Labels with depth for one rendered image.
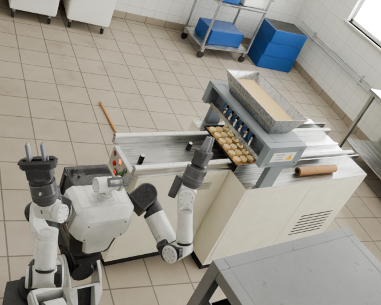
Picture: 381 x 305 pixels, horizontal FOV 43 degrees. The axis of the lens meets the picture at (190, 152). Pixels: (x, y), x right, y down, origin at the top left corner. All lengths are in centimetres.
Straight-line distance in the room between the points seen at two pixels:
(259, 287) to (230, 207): 214
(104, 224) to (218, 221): 144
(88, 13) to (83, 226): 434
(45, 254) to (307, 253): 93
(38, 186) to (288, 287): 90
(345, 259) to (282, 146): 174
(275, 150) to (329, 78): 439
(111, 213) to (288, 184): 163
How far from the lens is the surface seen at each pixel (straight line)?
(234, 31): 692
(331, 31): 742
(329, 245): 131
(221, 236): 335
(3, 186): 373
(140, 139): 301
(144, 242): 330
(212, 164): 303
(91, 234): 202
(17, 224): 349
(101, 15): 610
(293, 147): 304
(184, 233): 204
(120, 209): 202
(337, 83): 713
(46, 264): 178
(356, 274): 129
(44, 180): 166
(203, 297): 113
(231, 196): 319
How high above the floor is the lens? 255
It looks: 33 degrees down
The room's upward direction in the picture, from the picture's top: 25 degrees clockwise
